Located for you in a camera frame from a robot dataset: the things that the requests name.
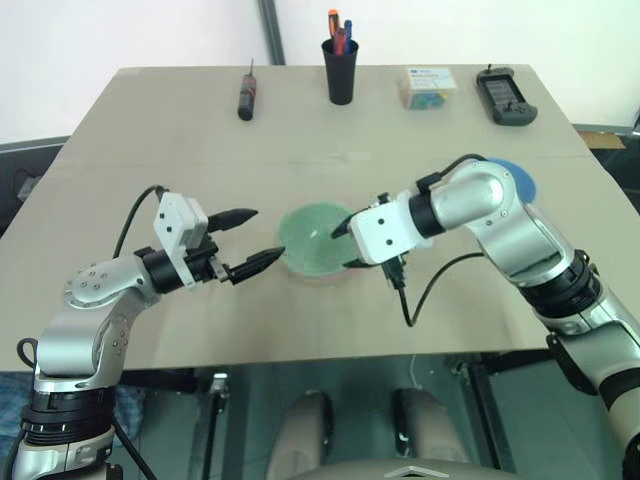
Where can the grey angular shape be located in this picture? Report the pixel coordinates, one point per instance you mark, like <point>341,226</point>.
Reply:
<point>405,472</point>

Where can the black metal table frame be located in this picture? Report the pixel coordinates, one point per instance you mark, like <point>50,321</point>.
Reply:
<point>160,381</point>

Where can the grey post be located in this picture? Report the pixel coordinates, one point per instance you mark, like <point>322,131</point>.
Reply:
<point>272,30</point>

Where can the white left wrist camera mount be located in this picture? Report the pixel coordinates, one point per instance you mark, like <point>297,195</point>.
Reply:
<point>172,220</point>

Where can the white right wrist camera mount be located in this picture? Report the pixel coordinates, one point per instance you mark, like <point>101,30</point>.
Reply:
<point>380,235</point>

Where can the blue pen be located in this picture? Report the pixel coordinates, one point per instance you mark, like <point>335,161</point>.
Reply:
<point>348,30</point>

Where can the green bowl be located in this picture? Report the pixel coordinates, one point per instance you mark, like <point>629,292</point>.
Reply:
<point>310,240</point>

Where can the black handheld controller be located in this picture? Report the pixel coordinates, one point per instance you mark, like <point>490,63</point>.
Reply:
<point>505,97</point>

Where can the brown cardboard piece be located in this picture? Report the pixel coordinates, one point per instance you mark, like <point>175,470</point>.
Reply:
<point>602,140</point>

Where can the black cup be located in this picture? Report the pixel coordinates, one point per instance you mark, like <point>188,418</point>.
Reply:
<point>341,75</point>

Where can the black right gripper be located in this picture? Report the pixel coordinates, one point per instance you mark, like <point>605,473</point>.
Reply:
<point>379,199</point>

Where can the black red screwdriver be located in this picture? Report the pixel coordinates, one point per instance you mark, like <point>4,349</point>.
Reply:
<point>247,97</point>

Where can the dark rounded grey shape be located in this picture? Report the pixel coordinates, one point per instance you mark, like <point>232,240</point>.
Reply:
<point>300,435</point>
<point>430,425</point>

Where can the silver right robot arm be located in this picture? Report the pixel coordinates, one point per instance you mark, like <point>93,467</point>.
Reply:
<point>525,240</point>

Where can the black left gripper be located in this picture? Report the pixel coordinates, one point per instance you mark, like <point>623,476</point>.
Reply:
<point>202,265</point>

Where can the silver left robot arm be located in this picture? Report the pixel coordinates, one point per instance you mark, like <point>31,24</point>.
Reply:
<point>75,345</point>

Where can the grey power adapter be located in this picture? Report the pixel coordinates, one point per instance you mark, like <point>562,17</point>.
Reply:
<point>27,186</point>

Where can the blue plate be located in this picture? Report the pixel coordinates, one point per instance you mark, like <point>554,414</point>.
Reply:
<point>525,182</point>

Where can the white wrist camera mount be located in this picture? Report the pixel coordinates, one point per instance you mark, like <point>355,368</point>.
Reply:
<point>380,235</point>
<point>172,220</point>

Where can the clear box of coloured pieces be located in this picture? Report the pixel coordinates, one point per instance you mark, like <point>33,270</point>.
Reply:
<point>427,90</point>

